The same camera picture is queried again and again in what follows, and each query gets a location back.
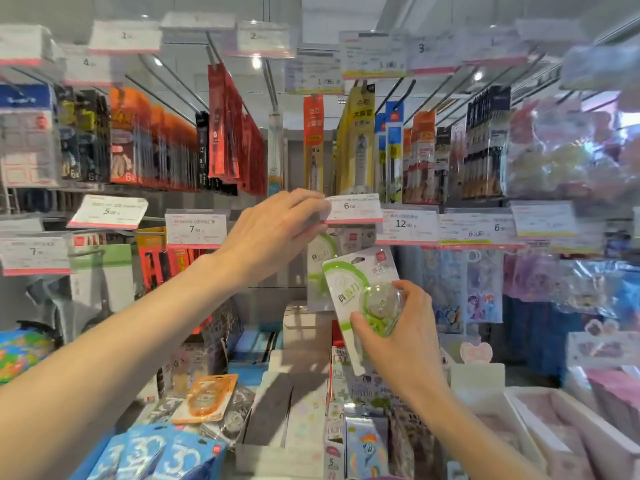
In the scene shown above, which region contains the person's left hand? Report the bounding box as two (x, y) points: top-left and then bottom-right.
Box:
(215, 188), (332, 291)

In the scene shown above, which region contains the person's right hand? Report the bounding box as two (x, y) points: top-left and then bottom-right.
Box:
(349, 279), (449, 401)

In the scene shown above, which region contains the orange correction tape pack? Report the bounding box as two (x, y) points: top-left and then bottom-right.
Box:
(171, 373), (239, 425)

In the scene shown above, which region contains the blue correction tape pack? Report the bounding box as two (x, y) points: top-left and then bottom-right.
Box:
(152, 429), (229, 480)
(85, 433), (129, 480)
(115, 423), (173, 480)

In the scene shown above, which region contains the person's left forearm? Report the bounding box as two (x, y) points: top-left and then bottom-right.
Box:
(0, 252), (251, 480)

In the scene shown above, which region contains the person's right forearm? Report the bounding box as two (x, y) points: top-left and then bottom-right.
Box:
(405, 374), (551, 480)

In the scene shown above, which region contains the white pink display box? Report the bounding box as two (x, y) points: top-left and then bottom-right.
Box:
(505, 364), (640, 480)

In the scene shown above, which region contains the white printed sticker box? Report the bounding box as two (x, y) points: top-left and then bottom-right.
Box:
(329, 344), (451, 411)

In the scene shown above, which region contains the white heart-top box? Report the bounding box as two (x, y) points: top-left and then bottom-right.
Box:
(565, 319), (640, 371)
(449, 342), (506, 391)

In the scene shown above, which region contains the white slim pack blue label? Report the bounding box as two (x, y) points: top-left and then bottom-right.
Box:
(267, 112), (285, 197)

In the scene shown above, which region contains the row of clear sticker bags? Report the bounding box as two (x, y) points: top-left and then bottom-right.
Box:
(395, 244), (640, 335)

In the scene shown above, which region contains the pony sticker bag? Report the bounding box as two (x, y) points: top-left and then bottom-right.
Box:
(343, 414), (391, 480)

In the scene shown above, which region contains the plain beige cardboard box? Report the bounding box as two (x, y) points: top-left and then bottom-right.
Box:
(282, 304), (336, 351)

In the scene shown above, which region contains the row of black ink packs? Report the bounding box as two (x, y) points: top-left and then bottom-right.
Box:
(195, 110), (239, 197)

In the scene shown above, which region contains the row of red slim packs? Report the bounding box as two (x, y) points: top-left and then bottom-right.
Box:
(207, 63), (267, 197)

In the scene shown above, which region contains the stack of blue flat packs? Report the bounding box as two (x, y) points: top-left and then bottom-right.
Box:
(227, 327), (281, 368)

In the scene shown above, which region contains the stack of red pen packs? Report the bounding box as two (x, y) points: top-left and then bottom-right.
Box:
(135, 227), (219, 335)

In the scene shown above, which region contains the open white cardboard box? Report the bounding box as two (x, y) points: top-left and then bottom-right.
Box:
(235, 349), (333, 478)

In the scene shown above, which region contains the row of blue clear bags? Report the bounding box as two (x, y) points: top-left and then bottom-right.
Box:
(499, 294), (640, 375)

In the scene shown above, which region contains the row of blue-topped packs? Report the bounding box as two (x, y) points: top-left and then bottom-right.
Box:
(373, 100), (405, 205)

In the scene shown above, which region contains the green card scissors pack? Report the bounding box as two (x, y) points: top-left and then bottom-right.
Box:
(67, 242), (136, 335)

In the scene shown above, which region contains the row of orange-topped packs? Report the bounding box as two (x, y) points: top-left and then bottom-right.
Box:
(402, 110), (437, 205)

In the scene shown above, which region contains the row of black yellow packs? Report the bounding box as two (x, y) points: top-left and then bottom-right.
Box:
(55, 87), (112, 183)

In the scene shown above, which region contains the row of black pen packs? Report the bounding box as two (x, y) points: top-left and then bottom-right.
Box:
(435, 84), (512, 203)

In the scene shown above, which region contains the white label sticker pack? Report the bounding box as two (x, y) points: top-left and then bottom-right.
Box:
(0, 84), (59, 188)

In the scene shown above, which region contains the blue globe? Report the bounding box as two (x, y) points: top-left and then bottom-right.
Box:
(0, 324), (59, 385)

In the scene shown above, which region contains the clear-handled scissors pack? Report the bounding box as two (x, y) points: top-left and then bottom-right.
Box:
(25, 277), (76, 341)

